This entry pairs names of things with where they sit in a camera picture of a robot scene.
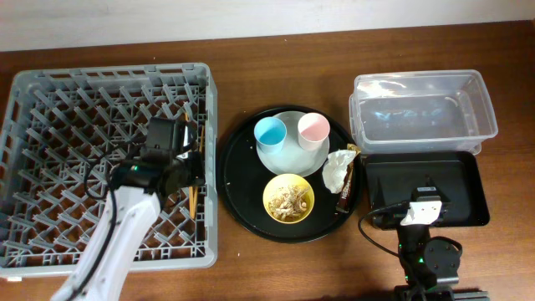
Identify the round black tray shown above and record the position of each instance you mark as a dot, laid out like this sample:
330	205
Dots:
242	177

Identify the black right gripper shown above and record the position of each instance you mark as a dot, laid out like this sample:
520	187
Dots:
409	233

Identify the brown gold snack wrapper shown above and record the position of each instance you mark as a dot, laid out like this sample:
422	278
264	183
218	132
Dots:
343	203

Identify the white tissue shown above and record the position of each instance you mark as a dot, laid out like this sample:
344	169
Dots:
335	169

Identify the black rectangular tray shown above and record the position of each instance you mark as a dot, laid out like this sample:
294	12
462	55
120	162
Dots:
394	178

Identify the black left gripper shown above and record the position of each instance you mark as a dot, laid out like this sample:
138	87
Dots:
195	175

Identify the pink plastic cup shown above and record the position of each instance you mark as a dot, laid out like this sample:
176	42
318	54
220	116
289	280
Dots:
313	129

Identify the pale grey round plate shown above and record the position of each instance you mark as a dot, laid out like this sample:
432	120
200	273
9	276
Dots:
292	158

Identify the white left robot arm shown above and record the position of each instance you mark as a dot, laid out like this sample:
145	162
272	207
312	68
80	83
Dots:
158	165

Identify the yellow plastic bowl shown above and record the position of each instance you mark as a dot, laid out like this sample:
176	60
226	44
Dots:
283	181

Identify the clear plastic bin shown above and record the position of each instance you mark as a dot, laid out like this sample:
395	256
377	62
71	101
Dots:
421	111

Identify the light blue plastic cup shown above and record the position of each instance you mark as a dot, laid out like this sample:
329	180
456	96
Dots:
270	134

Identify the food scraps and rice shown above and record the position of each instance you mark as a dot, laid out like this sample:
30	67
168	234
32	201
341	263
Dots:
288	204

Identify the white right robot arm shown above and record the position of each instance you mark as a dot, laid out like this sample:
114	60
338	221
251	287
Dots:
430	263

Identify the grey plastic dishwasher rack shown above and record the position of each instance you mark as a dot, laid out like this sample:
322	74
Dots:
60	136

